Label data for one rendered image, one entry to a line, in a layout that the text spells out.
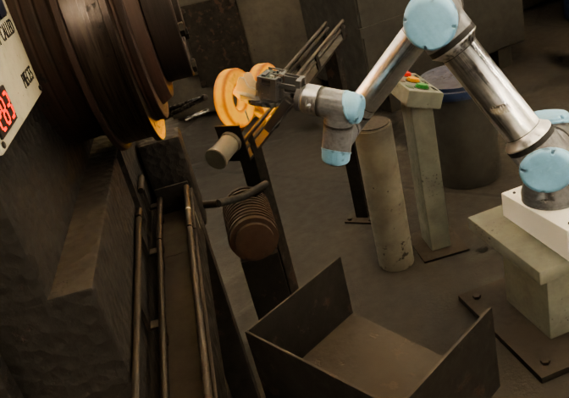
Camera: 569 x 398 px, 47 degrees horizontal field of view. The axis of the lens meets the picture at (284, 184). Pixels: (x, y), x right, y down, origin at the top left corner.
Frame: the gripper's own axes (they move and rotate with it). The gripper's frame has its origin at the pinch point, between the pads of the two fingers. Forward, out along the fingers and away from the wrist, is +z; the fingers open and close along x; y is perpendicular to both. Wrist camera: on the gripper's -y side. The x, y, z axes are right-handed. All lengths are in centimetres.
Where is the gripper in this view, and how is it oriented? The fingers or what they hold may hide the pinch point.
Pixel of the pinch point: (233, 91)
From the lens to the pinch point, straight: 173.9
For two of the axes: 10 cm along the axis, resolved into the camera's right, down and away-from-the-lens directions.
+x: -4.1, 4.9, -7.7
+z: -9.1, -2.3, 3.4
